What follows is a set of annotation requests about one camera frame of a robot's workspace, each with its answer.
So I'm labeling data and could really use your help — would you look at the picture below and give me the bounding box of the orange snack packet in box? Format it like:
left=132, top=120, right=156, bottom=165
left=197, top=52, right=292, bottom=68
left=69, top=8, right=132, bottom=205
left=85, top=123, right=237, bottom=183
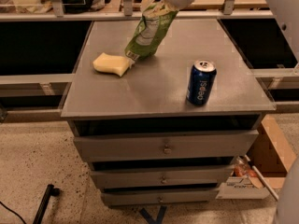
left=234, top=157, right=257, bottom=177

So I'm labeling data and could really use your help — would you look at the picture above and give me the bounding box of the middle grey drawer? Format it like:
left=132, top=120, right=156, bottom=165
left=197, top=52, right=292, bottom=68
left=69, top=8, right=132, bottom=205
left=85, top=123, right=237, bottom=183
left=91, top=165, right=233, bottom=189

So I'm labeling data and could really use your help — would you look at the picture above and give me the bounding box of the white stick with black handle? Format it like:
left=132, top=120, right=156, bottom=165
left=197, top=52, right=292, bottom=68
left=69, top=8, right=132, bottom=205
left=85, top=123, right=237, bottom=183
left=244, top=155, right=278, bottom=201

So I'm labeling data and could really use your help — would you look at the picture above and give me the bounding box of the grey drawer cabinet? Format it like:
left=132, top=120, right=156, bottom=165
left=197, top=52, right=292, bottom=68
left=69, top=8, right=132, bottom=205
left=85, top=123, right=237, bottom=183
left=62, top=20, right=273, bottom=194

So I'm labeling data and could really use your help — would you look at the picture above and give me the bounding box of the bottom grey drawer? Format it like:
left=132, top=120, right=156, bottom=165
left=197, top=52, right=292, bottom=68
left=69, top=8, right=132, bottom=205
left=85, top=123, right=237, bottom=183
left=101, top=189, right=219, bottom=206

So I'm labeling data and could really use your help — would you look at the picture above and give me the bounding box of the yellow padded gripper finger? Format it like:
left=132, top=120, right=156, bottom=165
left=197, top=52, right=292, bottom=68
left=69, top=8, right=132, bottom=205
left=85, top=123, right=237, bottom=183
left=152, top=0, right=178, bottom=17

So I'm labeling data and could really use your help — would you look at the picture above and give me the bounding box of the green rice chip bag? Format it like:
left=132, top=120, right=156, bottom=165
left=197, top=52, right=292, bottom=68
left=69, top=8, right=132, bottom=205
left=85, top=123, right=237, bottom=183
left=124, top=9, right=178, bottom=62

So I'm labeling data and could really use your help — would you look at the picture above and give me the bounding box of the grey drawer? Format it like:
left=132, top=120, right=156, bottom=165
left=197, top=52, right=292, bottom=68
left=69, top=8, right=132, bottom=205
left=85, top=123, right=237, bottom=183
left=101, top=189, right=219, bottom=206
left=74, top=130, right=258, bottom=162
left=91, top=165, right=233, bottom=189

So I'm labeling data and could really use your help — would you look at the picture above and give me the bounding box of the black cable on floor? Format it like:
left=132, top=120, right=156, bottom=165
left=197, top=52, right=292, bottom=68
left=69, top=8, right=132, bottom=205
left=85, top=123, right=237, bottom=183
left=0, top=201, right=28, bottom=224

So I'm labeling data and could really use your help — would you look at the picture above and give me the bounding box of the top grey drawer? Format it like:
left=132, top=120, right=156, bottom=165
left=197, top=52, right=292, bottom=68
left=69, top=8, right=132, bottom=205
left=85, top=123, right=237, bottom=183
left=74, top=130, right=258, bottom=162

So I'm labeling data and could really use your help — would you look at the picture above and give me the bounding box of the yellow sponge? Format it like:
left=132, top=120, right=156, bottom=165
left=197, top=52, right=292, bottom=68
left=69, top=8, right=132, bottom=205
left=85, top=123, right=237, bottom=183
left=93, top=52, right=131, bottom=77

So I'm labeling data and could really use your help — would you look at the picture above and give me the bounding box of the cardboard box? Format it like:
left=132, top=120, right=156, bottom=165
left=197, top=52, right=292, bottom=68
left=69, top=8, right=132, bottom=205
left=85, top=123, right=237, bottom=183
left=217, top=115, right=296, bottom=199

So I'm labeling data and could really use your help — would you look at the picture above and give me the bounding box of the blue pepsi can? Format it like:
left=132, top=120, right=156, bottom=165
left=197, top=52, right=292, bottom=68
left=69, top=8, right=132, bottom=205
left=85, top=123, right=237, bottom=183
left=186, top=60, right=217, bottom=105

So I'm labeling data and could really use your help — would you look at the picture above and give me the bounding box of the black bar on floor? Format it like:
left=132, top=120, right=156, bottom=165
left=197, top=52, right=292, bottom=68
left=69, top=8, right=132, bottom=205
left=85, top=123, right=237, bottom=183
left=33, top=184, right=60, bottom=224

